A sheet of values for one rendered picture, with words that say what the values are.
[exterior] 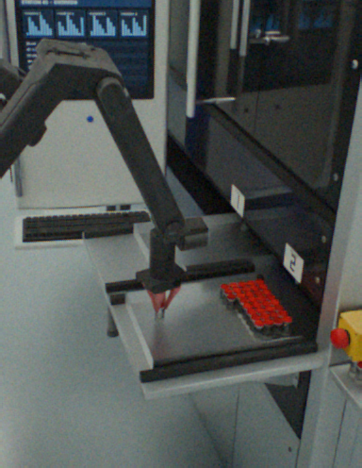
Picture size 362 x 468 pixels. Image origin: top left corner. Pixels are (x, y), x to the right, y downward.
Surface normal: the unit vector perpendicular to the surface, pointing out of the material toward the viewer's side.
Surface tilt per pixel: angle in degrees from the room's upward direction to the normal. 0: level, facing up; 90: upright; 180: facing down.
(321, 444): 90
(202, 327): 0
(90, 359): 0
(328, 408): 90
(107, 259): 0
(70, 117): 90
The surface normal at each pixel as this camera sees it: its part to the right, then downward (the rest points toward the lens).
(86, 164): 0.19, 0.47
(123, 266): 0.04, -0.88
